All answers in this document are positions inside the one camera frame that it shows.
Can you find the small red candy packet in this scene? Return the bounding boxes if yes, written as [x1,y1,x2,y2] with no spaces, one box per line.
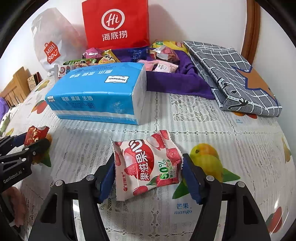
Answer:
[24,126,49,146]

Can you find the green snack packet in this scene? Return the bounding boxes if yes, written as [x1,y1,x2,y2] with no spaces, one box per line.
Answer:
[63,58,97,66]

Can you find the lychee jelly snack packet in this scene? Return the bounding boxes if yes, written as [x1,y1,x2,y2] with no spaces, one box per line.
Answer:
[111,130,183,201]

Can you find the left hand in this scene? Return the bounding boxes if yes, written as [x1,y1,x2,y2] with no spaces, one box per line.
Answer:
[2,186,26,227]

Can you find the wooden chair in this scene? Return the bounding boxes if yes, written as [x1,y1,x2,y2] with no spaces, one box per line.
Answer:
[1,67,31,108]

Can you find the fruit print tablecloth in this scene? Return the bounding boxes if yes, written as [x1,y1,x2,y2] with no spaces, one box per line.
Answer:
[6,78,295,240]

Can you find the white pink snack packet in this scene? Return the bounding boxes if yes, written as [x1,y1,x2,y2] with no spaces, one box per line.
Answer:
[58,65,81,79]

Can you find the blue tissue pack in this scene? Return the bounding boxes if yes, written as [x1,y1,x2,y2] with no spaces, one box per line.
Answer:
[45,62,147,125]

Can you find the white plastic Miniso bag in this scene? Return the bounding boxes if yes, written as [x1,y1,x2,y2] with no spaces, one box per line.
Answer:
[31,8,87,72]

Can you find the pink rabbit snack packet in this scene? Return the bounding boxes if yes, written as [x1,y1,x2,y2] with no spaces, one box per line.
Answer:
[82,48,104,59]

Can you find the yellow orange snack packet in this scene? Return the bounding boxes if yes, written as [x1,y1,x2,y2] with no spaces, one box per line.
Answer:
[98,49,120,64]

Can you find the red paper shopping bag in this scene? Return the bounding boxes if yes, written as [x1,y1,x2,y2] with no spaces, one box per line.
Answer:
[82,0,149,50]

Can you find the light pink flat packet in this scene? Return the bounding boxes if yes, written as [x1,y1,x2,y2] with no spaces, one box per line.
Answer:
[138,60,179,73]

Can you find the purple towel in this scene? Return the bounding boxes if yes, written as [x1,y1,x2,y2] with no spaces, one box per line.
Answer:
[112,47,215,99]

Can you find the grey checked fabric bag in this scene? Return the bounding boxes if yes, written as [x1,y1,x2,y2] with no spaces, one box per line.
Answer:
[184,41,282,117]

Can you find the pink wrapped candy packet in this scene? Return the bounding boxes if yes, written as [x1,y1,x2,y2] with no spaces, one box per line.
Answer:
[149,45,180,63]

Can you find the yellow snack bag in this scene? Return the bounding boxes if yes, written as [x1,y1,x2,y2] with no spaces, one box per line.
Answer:
[151,40,189,55]

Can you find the brown wooden door frame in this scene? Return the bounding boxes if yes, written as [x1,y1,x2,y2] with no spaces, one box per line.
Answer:
[241,0,261,65]

